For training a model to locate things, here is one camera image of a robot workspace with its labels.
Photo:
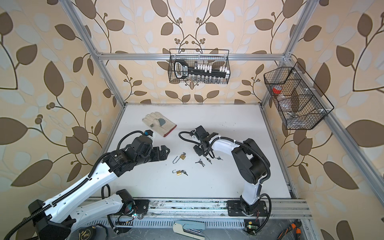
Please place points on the black wire basket right wall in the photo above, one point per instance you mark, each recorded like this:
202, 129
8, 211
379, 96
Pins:
302, 104

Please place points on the red capped item in basket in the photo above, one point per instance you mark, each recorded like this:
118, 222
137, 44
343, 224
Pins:
277, 90

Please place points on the black padlock keys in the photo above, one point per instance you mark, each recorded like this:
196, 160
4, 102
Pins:
201, 163

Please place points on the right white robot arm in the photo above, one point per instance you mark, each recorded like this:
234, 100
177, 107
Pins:
251, 162

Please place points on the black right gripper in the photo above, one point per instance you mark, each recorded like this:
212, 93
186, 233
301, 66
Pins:
199, 152

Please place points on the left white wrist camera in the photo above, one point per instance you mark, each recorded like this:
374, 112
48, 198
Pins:
149, 133

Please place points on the brass padlock with keys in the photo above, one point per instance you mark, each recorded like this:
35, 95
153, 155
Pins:
179, 172

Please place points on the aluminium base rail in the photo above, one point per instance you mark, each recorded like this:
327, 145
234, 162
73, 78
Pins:
215, 213

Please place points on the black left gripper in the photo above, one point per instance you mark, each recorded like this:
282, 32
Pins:
158, 157

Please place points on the black wire basket back wall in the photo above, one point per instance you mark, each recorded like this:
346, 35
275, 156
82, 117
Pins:
215, 57

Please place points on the white work glove red cuff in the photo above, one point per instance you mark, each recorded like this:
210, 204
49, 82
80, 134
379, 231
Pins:
159, 123

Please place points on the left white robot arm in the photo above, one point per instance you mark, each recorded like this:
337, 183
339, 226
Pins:
57, 217

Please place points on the black wire basket wall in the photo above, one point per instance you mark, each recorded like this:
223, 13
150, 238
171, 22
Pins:
215, 57
302, 104

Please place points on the black socket set holder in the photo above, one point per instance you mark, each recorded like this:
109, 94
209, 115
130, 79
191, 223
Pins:
201, 72

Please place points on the grey blue tool on floor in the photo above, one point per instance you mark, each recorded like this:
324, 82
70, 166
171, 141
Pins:
191, 229

